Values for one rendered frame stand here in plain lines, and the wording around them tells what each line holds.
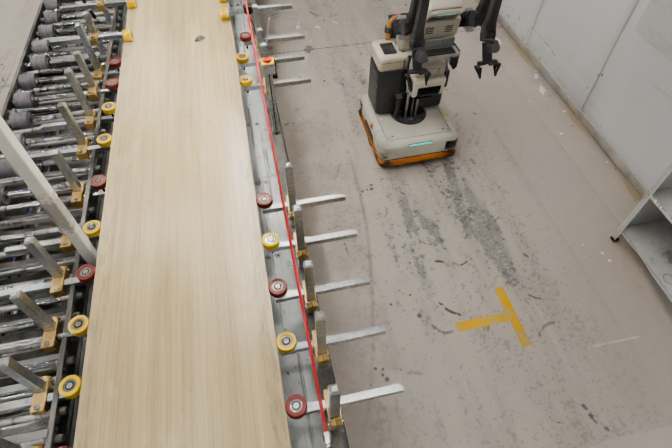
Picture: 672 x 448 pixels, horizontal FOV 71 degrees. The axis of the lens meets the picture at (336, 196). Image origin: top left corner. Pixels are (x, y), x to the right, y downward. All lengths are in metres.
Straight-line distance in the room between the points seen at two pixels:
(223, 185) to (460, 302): 1.65
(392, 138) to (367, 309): 1.30
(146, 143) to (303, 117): 1.73
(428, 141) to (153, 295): 2.29
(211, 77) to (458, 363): 2.30
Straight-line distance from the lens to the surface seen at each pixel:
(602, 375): 3.26
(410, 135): 3.62
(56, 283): 2.45
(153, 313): 2.15
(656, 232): 3.84
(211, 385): 1.97
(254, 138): 3.10
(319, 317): 1.72
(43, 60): 3.86
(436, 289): 3.16
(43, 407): 2.23
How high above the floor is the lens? 2.72
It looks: 50 degrees down
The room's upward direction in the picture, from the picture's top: straight up
